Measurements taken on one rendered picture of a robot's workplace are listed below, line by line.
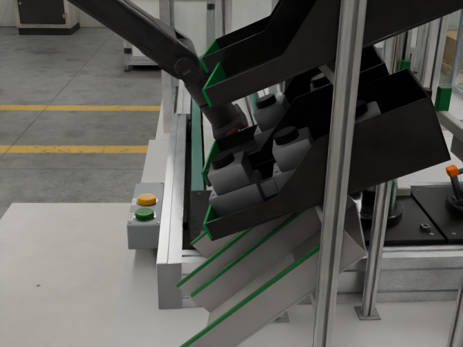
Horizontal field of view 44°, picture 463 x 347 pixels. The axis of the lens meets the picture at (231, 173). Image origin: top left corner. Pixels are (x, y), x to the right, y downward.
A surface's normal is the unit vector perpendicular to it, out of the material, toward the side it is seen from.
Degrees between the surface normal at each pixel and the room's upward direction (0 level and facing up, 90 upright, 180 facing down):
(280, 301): 90
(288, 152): 90
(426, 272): 90
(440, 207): 0
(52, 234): 0
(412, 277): 90
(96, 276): 0
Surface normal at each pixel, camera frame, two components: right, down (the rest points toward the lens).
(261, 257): -0.11, 0.40
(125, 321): 0.01, -0.91
